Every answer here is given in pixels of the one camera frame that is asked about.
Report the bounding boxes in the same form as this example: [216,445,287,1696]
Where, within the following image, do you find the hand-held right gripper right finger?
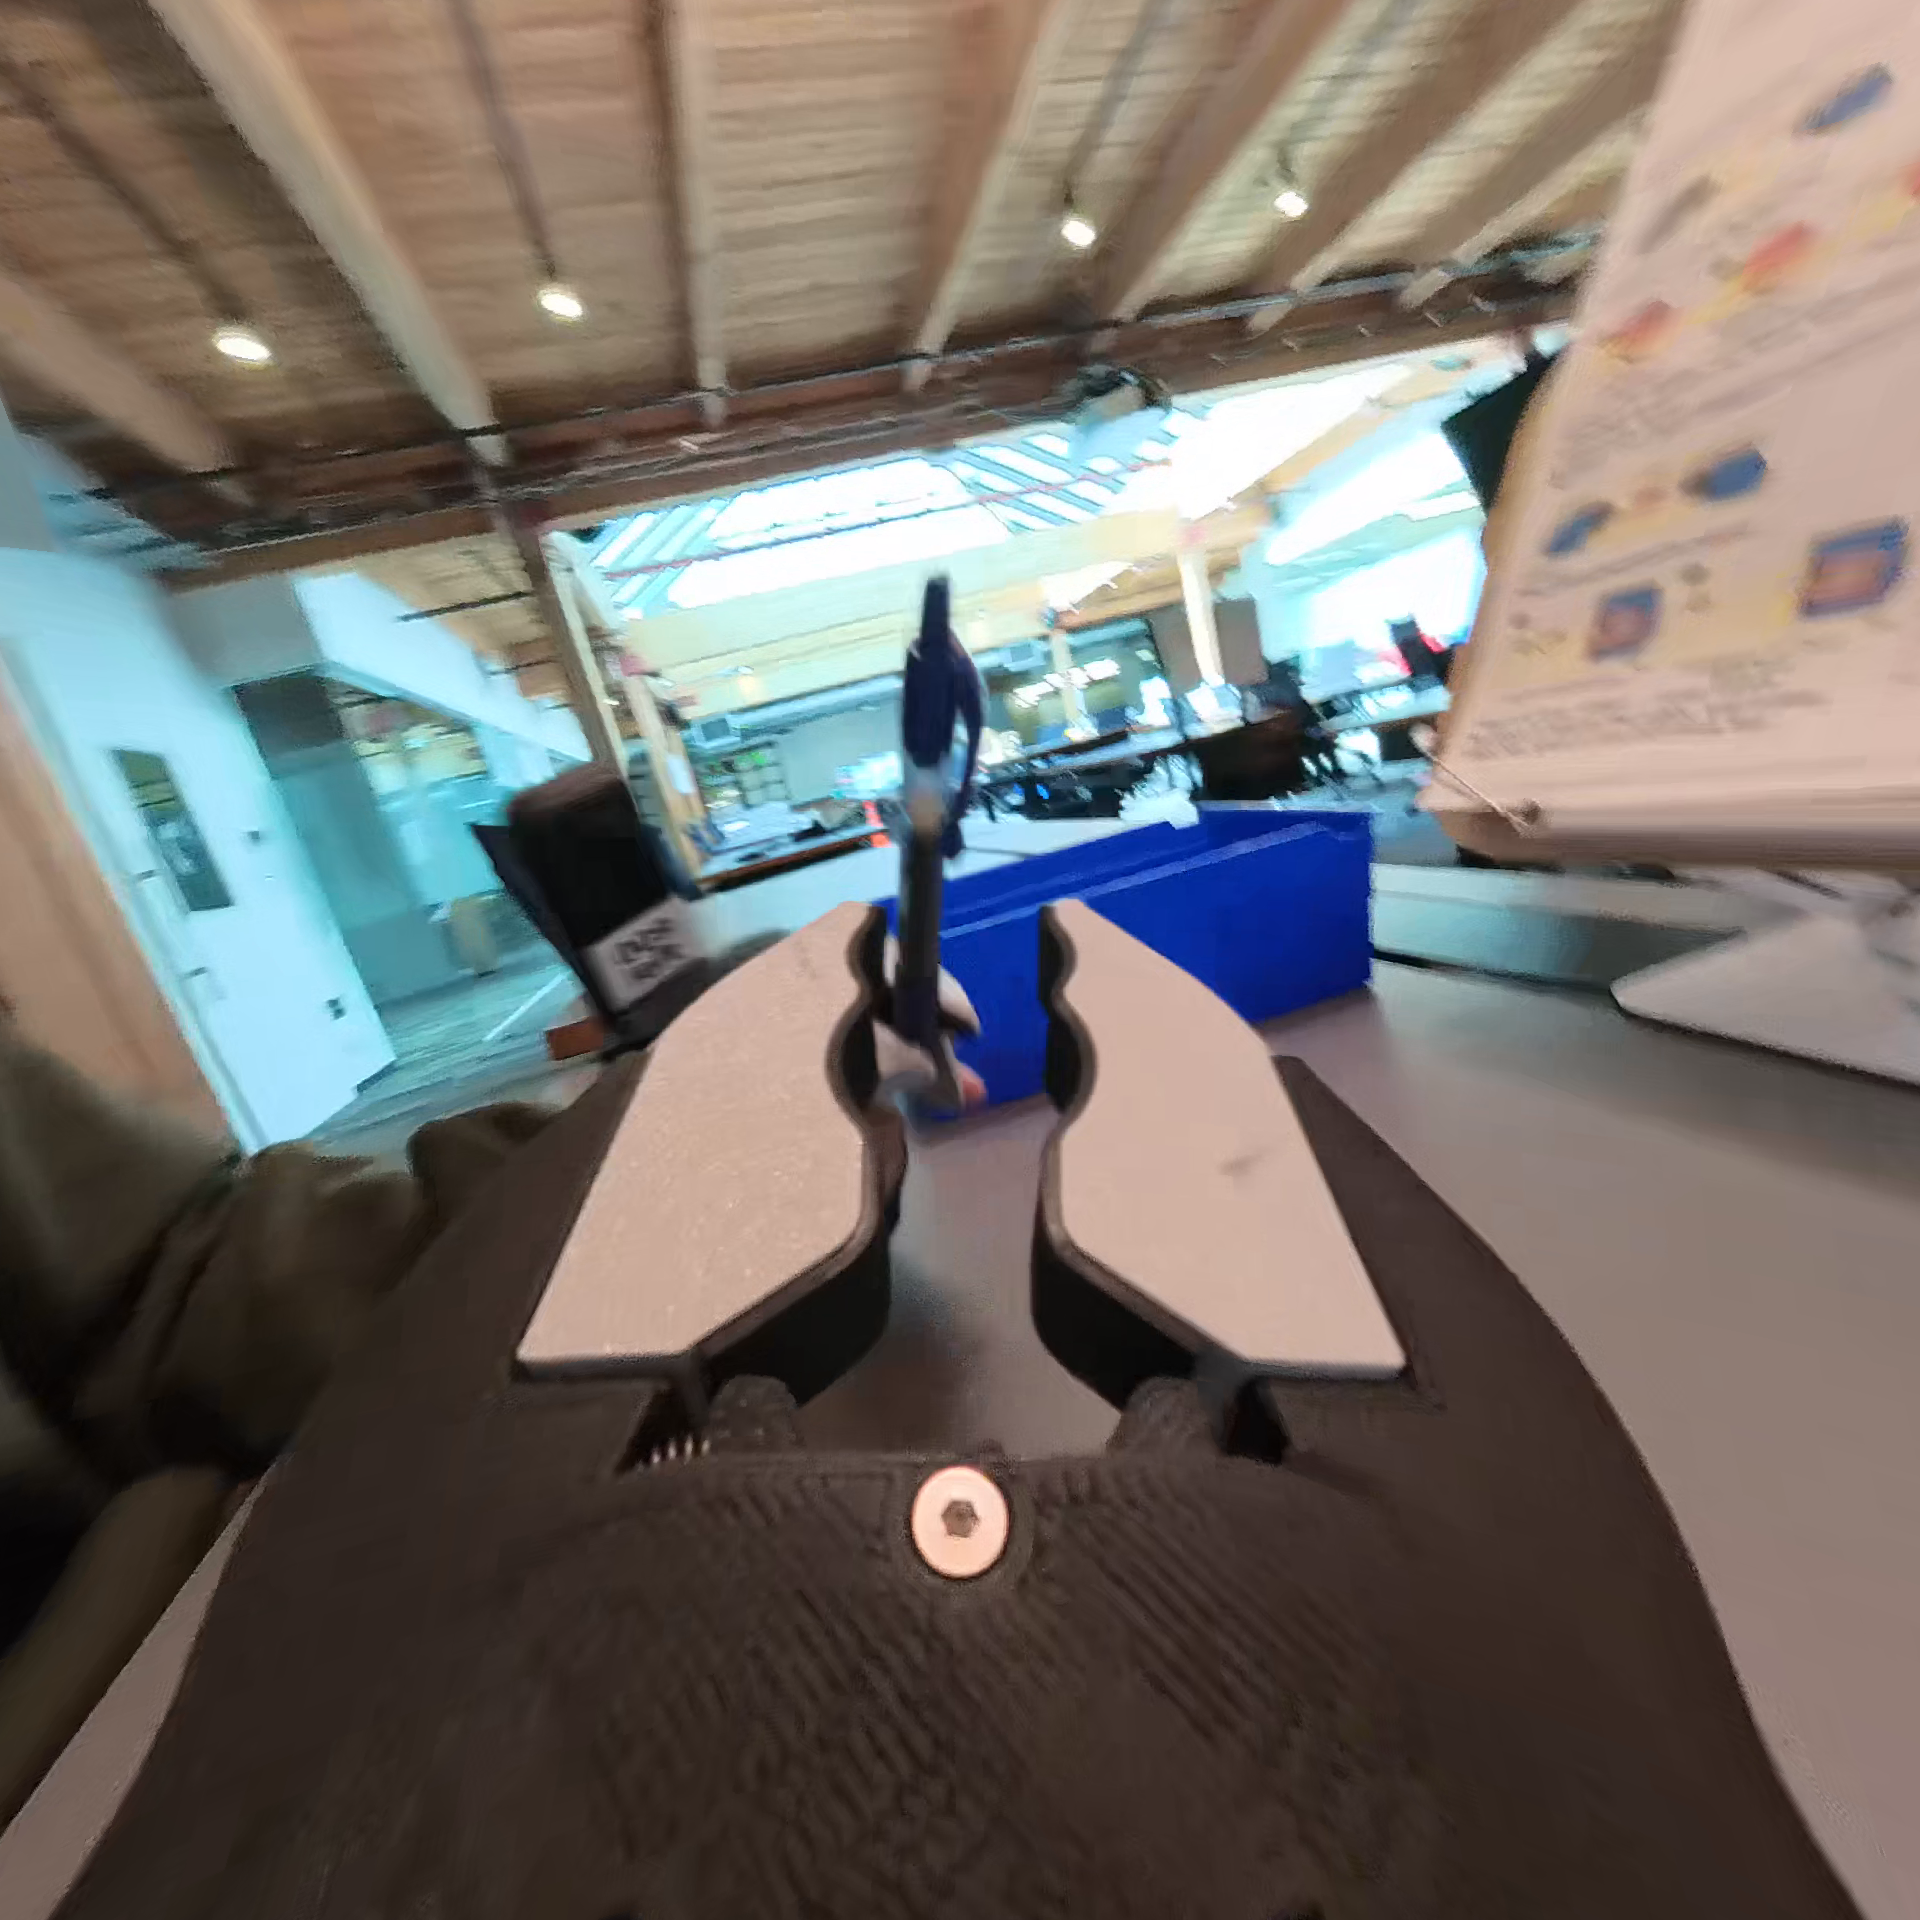
[1031,895,1412,1407]

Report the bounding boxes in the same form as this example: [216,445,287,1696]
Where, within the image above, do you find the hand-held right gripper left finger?
[515,900,906,1397]

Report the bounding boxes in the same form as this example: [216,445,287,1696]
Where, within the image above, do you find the blue ballpoint pen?
[883,573,994,1116]

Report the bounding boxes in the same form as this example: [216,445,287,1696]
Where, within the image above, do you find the blue plastic bin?
[874,805,1376,1106]

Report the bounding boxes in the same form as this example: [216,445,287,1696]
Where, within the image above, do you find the background office desks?
[982,656,1454,818]

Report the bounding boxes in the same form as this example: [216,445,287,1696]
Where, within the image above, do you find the white stand base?
[1608,902,1920,1088]

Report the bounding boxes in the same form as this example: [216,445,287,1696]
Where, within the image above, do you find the black flat panel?
[1437,350,1566,514]

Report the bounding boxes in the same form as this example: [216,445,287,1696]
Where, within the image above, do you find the printed instruction sheet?
[1415,0,1920,874]

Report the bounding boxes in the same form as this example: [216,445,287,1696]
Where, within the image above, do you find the dark wall notice panel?
[110,748,238,914]

